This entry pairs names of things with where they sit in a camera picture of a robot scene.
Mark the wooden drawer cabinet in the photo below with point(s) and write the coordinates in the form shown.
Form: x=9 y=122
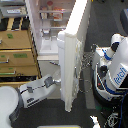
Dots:
x=18 y=56

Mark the fridge drawer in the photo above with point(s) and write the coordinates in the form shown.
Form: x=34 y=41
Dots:
x=56 y=94
x=48 y=67

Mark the middle fridge drawer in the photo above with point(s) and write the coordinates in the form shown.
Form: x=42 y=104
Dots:
x=48 y=67

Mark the bottom fridge drawer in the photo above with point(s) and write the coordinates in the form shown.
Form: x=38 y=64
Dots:
x=56 y=94

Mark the grey box on cabinet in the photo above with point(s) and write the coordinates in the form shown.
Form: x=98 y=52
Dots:
x=13 y=11

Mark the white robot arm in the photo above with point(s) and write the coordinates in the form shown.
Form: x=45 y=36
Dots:
x=27 y=95

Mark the white robot base front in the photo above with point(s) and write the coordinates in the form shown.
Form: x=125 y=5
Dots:
x=93 y=118

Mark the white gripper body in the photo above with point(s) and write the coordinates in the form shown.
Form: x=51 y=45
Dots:
x=50 y=81

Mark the white fridge door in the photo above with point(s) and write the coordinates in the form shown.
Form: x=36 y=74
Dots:
x=71 y=43

